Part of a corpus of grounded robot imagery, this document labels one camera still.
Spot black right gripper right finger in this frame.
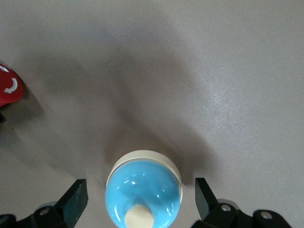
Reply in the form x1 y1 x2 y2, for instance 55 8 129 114
194 177 294 228

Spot blue bell with cream knob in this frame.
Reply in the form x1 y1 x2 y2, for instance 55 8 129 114
105 150 183 228

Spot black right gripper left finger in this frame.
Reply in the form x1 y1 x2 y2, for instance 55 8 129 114
0 179 89 228

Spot red emergency stop button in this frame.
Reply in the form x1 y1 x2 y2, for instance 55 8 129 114
0 63 24 124

